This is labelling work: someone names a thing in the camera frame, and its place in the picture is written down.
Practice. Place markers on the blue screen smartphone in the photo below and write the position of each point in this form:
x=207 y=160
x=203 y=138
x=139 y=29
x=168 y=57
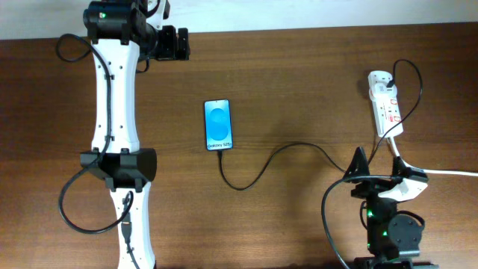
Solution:
x=218 y=125

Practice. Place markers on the white power strip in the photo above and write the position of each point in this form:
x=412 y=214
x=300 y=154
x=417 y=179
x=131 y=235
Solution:
x=384 y=101

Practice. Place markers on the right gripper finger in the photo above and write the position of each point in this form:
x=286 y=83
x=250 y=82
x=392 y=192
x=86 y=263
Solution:
x=358 y=168
x=400 y=169

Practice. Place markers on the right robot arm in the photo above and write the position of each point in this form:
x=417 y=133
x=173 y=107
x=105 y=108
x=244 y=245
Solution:
x=393 y=235

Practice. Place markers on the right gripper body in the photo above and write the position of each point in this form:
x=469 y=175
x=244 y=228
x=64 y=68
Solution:
x=371 y=187

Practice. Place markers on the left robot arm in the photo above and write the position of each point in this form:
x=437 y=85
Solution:
x=122 y=34

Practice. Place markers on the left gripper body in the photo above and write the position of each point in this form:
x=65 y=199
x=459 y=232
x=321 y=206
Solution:
x=166 y=48

